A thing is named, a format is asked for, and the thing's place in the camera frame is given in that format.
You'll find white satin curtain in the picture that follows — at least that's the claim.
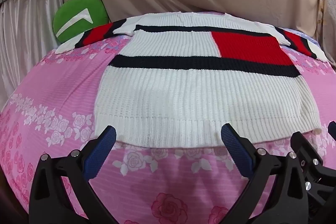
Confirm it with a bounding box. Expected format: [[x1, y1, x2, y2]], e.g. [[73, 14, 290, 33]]
[[0, 0, 69, 109]]

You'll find green plush pillow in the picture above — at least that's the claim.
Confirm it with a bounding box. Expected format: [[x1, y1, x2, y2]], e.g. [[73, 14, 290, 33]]
[[52, 0, 109, 43]]

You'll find white red black knit sweater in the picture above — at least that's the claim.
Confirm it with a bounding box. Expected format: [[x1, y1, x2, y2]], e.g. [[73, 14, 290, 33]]
[[55, 11, 328, 148]]

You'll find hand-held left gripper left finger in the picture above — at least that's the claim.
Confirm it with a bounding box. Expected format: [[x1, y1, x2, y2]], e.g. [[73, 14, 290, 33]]
[[29, 125, 117, 224]]

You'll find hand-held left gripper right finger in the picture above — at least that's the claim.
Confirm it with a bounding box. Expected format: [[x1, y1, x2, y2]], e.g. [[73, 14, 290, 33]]
[[220, 123, 309, 224]]

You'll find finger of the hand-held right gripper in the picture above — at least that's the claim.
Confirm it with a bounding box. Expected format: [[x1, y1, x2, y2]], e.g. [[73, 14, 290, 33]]
[[328, 121, 336, 141], [291, 131, 336, 202]]

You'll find pink floral bed sheet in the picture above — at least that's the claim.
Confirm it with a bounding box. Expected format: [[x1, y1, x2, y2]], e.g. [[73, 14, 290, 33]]
[[0, 11, 336, 224]]

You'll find cream floral cloth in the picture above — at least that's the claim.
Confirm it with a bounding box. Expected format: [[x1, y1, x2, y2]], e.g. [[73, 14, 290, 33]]
[[316, 0, 336, 67]]

